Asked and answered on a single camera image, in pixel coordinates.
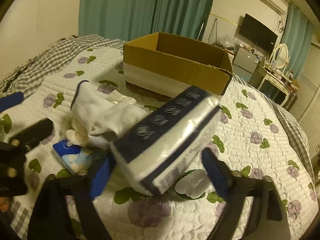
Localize blue Vinda tissue pack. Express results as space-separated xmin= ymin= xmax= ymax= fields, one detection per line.
xmin=53 ymin=139 xmax=101 ymax=174

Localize white sock navy trim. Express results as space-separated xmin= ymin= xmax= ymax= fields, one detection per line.
xmin=71 ymin=80 xmax=150 ymax=149

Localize silver navy tissue pack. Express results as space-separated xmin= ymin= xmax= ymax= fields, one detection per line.
xmin=111 ymin=86 xmax=221 ymax=196

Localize cream socks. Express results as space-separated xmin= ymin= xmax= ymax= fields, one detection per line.
xmin=66 ymin=119 xmax=88 ymax=147

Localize grey checked bed sheet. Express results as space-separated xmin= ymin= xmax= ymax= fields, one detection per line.
xmin=1 ymin=34 xmax=125 ymax=98

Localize white round cotton pad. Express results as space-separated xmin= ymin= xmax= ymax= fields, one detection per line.
xmin=175 ymin=169 xmax=211 ymax=199

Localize floral quilted white blanket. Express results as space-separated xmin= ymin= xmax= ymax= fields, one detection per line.
xmin=1 ymin=47 xmax=319 ymax=239

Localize brown cardboard box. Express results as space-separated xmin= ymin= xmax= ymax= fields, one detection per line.
xmin=123 ymin=33 xmax=233 ymax=98

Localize teal window curtain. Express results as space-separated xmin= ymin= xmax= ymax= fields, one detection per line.
xmin=79 ymin=0 xmax=213 ymax=41

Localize white dressing table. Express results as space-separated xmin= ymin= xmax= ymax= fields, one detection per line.
xmin=248 ymin=64 xmax=297 ymax=111

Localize small silver refrigerator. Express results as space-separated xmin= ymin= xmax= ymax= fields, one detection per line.
xmin=233 ymin=46 xmax=259 ymax=74

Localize white oval vanity mirror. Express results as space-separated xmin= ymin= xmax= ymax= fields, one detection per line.
xmin=270 ymin=43 xmax=289 ymax=69

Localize teal corner curtain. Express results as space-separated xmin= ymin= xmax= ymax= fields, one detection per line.
xmin=281 ymin=3 xmax=313 ymax=80

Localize black wall television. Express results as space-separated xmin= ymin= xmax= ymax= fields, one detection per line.
xmin=239 ymin=14 xmax=278 ymax=54

